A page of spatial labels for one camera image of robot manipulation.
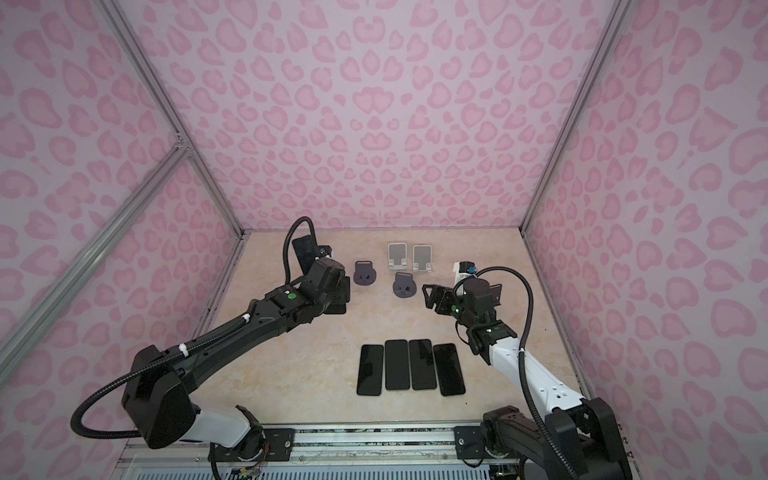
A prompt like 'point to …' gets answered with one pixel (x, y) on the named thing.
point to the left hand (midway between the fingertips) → (338, 278)
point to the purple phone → (305, 252)
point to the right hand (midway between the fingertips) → (434, 287)
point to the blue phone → (338, 300)
